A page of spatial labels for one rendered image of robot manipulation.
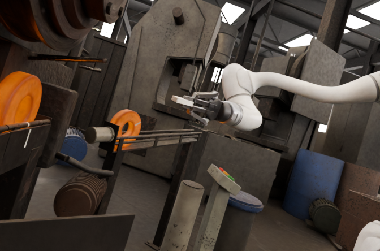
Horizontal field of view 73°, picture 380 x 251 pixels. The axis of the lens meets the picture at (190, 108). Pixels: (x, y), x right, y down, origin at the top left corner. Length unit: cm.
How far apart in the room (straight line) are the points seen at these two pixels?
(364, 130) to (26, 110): 498
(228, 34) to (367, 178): 701
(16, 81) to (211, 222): 107
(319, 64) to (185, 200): 331
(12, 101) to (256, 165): 268
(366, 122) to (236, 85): 431
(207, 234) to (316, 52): 325
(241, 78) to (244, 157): 190
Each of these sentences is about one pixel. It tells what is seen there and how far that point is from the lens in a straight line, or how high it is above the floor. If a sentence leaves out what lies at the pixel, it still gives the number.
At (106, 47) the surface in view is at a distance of 488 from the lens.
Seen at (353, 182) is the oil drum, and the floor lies 65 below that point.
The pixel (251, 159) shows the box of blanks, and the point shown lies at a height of 59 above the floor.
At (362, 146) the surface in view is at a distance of 519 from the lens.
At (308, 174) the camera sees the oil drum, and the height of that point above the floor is 57.
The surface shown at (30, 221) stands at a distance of 23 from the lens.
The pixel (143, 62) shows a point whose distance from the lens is 336.
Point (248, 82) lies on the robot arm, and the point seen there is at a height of 103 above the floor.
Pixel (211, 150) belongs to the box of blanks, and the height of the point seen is 57.
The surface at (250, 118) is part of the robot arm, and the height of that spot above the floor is 89.
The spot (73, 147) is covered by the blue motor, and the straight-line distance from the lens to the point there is 270.
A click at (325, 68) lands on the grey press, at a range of 428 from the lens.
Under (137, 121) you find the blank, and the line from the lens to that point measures 109.
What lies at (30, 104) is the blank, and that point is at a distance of 67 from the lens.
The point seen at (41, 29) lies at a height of 90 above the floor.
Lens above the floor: 83
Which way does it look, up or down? 2 degrees up
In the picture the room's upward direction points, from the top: 17 degrees clockwise
